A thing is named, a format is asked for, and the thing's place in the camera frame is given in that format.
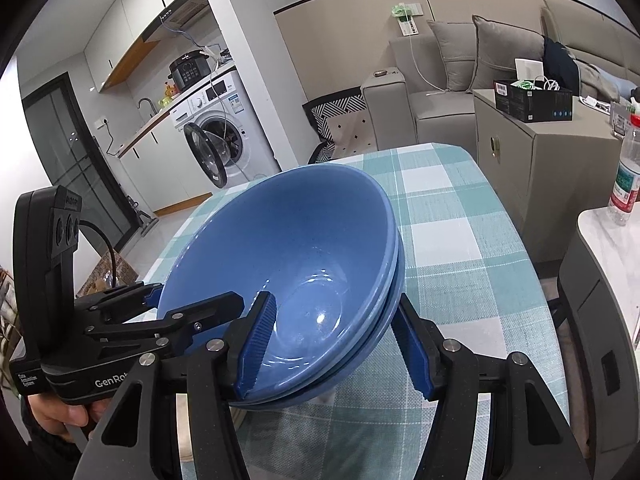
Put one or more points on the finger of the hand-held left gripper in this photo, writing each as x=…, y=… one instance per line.
x=200, y=312
x=135, y=296

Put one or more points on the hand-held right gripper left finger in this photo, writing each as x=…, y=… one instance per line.
x=257, y=345

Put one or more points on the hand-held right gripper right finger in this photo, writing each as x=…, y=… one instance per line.
x=412, y=355

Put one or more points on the dark blue bowl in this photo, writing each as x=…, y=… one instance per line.
x=300, y=240

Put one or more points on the person's left hand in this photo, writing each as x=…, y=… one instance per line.
x=55, y=410

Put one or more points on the brown patterned cardboard box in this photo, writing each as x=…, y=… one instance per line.
x=125, y=272

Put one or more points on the shoe rack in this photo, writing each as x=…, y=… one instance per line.
x=7, y=310

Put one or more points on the stick vacuum cleaner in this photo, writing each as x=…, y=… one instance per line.
x=144, y=212

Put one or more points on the teal checkered tablecloth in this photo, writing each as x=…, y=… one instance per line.
x=450, y=260

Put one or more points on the black glass door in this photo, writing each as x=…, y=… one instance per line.
x=70, y=160

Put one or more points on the white lower cabinets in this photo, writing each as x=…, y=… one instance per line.
x=165, y=170

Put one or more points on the white cabinets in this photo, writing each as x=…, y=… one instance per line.
x=125, y=25
x=165, y=170

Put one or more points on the kitchen faucet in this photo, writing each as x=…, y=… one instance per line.
x=145, y=102

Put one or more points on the yellow toy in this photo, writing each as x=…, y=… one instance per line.
x=171, y=91

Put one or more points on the white washing machine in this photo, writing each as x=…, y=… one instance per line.
x=245, y=105

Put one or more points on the beige side cabinet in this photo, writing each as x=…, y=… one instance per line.
x=545, y=170

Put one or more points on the black pressure cooker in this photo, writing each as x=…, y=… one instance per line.
x=189, y=71

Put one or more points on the black white patterned cushion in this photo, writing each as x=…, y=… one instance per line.
x=345, y=120

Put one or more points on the grey sofa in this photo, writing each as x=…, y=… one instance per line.
x=440, y=115

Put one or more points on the white upper cabinets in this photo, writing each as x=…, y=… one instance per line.
x=125, y=25

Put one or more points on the plastic water bottle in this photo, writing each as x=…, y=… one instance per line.
x=625, y=180

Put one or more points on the black box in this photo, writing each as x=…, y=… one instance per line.
x=535, y=107

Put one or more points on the range hood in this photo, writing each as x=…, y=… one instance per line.
x=175, y=10

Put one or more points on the grey cushion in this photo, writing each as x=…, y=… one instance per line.
x=452, y=55
x=505, y=55

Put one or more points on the white card box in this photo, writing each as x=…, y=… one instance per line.
x=529, y=70

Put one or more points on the dark cloth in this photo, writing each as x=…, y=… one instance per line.
x=560, y=65

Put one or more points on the grey blanket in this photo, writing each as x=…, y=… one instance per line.
x=600, y=80

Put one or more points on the white wall socket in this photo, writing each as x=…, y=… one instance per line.
x=98, y=122

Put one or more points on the green white wall charger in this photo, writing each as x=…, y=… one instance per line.
x=405, y=17

